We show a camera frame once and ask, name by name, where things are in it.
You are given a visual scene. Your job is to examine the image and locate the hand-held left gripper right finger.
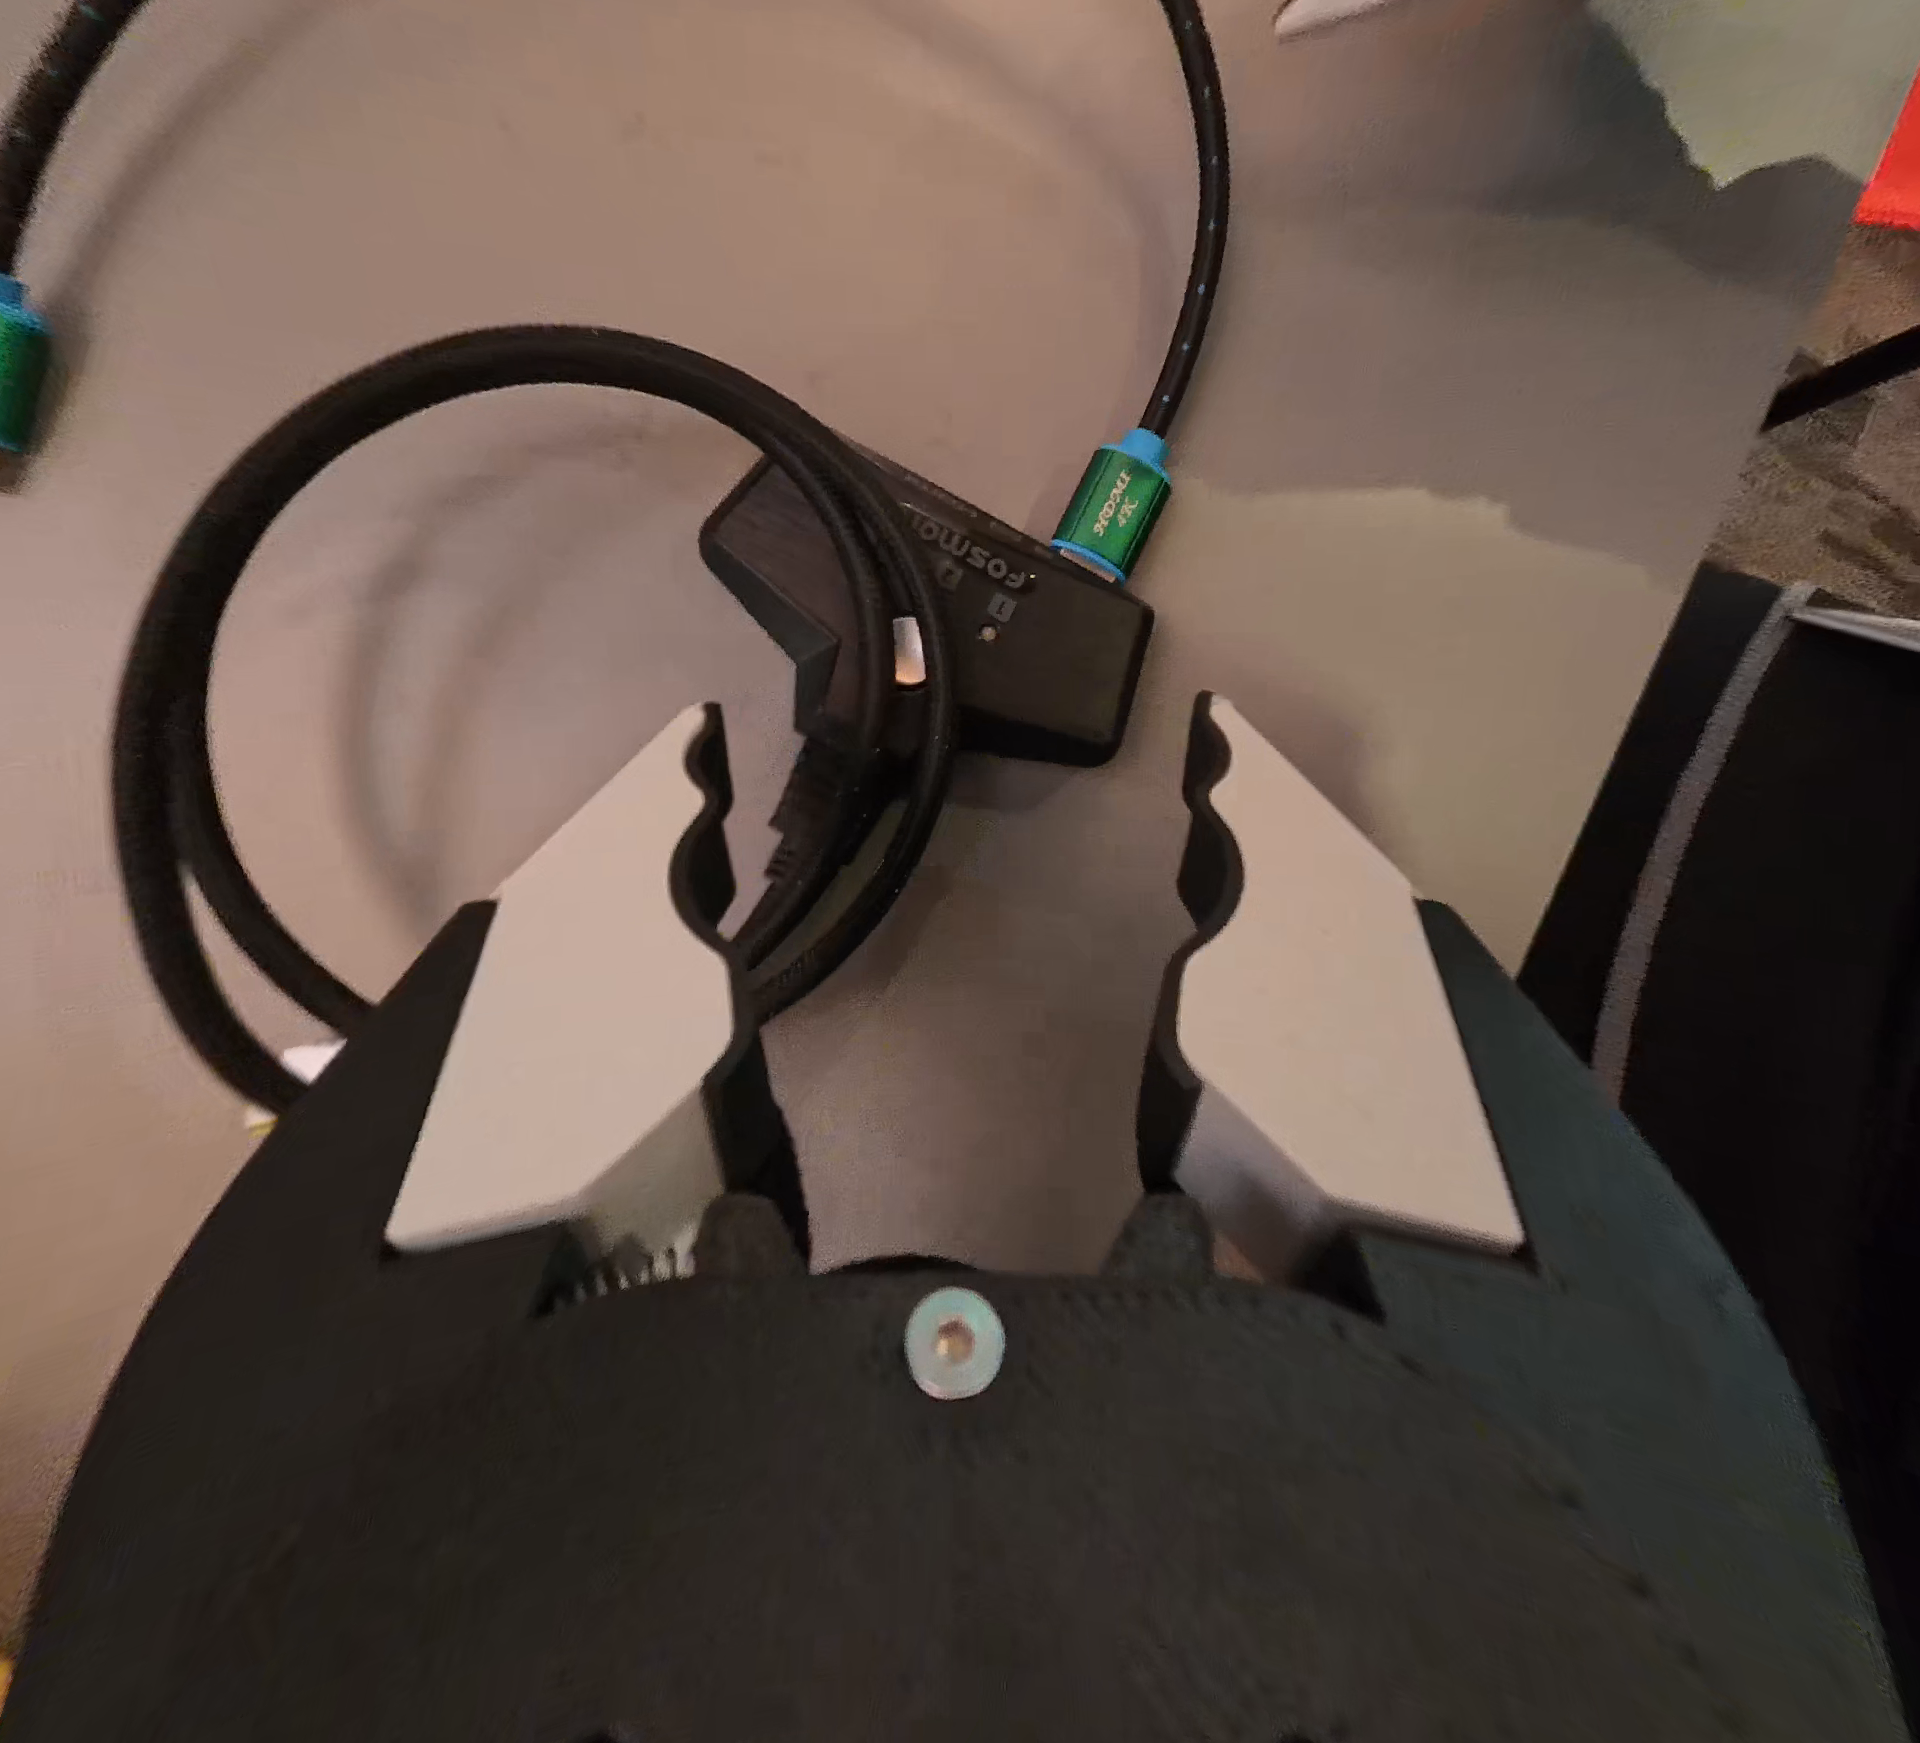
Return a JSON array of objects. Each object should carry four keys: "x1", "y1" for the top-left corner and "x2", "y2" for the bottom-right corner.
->
[{"x1": 1134, "y1": 689, "x2": 1536, "y2": 1287}]

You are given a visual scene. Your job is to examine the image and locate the person's black clothing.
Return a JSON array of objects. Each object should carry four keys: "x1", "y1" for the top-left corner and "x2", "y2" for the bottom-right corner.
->
[{"x1": 1514, "y1": 566, "x2": 1920, "y2": 1743}]

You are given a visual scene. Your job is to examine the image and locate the black braided hdmi cable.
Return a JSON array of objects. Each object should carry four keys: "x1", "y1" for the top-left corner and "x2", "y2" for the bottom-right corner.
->
[{"x1": 0, "y1": 0, "x2": 1236, "y2": 586}]

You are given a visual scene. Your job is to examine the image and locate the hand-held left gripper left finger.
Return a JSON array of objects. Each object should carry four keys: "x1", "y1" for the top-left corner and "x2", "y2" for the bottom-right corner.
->
[{"x1": 383, "y1": 701, "x2": 816, "y2": 1271}]

